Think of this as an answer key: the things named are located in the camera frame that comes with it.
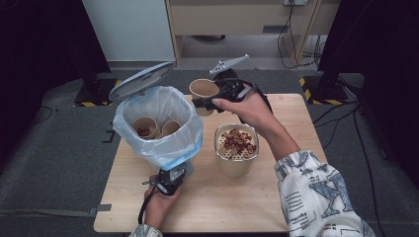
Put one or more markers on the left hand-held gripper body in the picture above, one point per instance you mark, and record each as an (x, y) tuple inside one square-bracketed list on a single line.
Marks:
[(171, 181)]

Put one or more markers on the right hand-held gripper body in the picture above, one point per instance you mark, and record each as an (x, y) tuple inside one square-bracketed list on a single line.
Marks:
[(230, 85)]

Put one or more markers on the clear blue plastic trash bag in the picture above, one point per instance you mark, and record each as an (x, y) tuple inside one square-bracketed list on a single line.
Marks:
[(164, 154)]

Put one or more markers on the beige container with strainer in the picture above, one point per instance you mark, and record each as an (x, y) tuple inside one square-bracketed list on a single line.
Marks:
[(234, 167)]

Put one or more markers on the white grey lidded trash can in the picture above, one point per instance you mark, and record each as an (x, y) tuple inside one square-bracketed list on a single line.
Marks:
[(141, 80)]

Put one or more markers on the person's left hand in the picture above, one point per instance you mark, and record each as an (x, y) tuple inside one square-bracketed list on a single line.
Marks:
[(158, 207)]

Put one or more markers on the person's right hand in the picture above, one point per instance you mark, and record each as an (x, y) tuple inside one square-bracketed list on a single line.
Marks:
[(247, 110)]

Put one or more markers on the empty brown paper cup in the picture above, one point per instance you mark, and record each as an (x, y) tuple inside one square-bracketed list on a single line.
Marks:
[(170, 127)]

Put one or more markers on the dried red fruit slices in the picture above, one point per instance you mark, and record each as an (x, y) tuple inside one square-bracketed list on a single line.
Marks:
[(237, 142)]

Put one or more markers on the brown paper cup with residue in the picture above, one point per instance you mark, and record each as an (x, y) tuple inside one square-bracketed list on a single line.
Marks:
[(145, 126)]

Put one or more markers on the light wooden desk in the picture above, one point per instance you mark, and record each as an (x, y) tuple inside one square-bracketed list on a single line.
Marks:
[(230, 18)]

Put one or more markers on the grey tape strip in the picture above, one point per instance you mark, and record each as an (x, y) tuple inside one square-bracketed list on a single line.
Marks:
[(100, 208)]

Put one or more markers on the black tape marks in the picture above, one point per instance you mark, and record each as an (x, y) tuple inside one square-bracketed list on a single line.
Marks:
[(109, 135)]

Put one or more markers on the stand with striped base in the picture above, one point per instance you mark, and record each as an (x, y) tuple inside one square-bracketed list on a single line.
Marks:
[(99, 92), (324, 90)]

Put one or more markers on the white power strip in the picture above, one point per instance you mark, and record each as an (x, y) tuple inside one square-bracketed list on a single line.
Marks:
[(295, 2)]

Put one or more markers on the white cabinet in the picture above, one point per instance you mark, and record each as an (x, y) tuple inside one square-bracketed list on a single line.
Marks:
[(128, 29)]

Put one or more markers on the black curtain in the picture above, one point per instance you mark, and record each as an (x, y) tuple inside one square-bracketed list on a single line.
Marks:
[(382, 49), (39, 49)]

